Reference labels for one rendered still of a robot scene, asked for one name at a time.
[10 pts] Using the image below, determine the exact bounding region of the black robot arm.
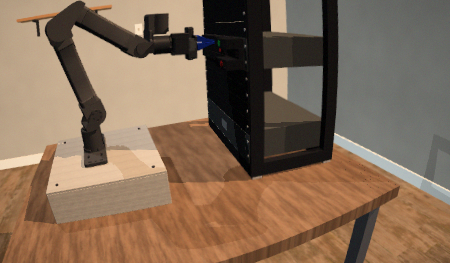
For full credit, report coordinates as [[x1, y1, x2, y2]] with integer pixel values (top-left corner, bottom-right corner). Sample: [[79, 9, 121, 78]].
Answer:
[[45, 0, 196, 168]]

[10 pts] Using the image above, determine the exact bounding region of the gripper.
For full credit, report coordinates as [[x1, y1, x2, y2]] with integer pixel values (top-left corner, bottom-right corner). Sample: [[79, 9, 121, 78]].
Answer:
[[185, 27, 214, 60]]

